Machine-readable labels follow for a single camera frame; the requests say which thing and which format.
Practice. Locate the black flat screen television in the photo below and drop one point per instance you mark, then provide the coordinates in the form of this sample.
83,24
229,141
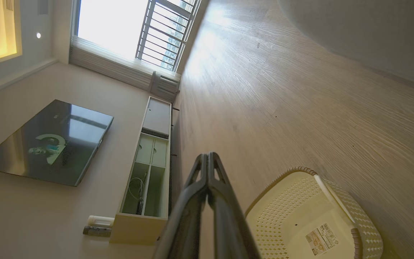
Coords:
49,144

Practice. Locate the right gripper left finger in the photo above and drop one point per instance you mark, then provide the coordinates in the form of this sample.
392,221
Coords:
185,223

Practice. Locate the grey balcony railing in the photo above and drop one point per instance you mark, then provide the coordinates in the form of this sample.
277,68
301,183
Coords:
164,36

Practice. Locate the white cylindrical bottle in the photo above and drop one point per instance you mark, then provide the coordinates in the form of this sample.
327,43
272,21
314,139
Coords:
101,220

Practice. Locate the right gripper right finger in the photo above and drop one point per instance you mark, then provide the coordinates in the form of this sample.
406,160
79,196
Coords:
230,223

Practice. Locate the white sheer curtain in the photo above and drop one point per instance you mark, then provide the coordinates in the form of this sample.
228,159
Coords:
120,66

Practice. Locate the white television cabinet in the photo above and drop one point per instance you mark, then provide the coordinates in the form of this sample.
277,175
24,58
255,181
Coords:
156,118

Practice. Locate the white paper basket label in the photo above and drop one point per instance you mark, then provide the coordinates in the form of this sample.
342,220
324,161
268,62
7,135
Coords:
322,239

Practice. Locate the ceiling air vent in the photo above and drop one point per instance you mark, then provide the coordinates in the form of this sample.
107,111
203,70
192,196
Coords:
43,5

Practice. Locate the grey backless sofa seat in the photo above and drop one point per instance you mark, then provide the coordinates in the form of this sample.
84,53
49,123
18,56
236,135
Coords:
372,32

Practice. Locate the cream plastic laundry basket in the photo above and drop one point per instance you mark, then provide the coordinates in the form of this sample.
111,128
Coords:
293,212

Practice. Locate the grey cylindrical can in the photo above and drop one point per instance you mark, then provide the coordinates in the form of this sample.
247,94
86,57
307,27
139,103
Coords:
96,231

